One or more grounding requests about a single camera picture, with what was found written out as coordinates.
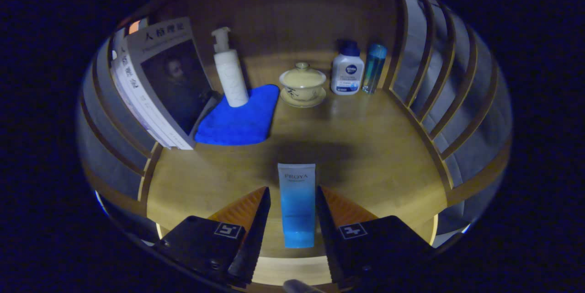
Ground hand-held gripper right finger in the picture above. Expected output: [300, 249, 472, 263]
[315, 186, 435, 284]

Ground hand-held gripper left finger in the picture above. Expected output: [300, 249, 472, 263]
[153, 186, 271, 284]

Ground blue and white cosmetic tube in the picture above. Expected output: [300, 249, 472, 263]
[277, 163, 316, 249]

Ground wooden countertop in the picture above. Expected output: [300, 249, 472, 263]
[146, 51, 448, 259]

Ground wooden cabinet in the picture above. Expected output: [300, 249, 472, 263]
[78, 0, 512, 248]

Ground blue folded cloth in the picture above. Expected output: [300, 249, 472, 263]
[195, 84, 280, 146]

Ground beige lidded teacup with saucer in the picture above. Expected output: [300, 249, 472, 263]
[279, 62, 327, 108]

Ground white lotion bottle blue cap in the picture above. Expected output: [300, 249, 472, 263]
[331, 39, 365, 96]

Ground white pump bottle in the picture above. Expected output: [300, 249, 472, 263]
[211, 27, 250, 108]

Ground grey portrait book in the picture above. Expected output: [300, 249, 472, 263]
[126, 17, 220, 149]

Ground teal slim bottle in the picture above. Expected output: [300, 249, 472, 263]
[362, 44, 388, 95]

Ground white book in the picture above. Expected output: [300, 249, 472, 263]
[112, 39, 183, 149]

